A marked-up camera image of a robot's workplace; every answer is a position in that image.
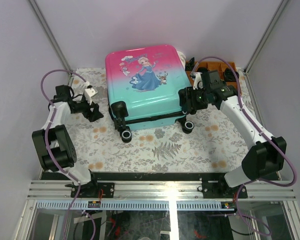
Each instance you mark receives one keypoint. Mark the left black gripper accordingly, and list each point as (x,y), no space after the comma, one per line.
(91,115)

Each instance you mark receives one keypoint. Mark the aluminium mounting rail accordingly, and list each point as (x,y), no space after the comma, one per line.
(149,191)

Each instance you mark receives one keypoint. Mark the orange compartment tray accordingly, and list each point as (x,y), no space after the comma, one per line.
(213,66)

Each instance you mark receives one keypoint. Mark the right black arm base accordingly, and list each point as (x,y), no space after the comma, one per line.
(217,188)

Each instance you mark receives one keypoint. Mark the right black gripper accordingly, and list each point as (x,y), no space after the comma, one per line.
(189,93)

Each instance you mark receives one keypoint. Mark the rolled dark sock outside tray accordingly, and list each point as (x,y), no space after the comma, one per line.
(190,64)

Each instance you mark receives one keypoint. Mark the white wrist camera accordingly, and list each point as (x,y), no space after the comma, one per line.
(89,92)
(197,81)

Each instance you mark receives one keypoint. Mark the white crumpled cloth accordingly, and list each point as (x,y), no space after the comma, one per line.
(182,59)

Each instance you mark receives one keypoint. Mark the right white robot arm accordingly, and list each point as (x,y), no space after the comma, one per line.
(265,151)

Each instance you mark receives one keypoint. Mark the pink and teal suitcase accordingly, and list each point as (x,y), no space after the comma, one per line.
(143,86)

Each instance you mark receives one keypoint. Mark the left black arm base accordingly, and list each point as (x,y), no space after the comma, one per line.
(96,189)

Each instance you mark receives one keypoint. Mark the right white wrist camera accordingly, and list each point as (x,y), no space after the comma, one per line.
(197,81)

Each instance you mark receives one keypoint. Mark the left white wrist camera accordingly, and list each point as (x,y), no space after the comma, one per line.
(89,92)

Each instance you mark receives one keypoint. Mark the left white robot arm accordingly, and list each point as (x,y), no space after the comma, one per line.
(54,147)

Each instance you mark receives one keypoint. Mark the rolled dark sock right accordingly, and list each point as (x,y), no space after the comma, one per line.
(229,76)

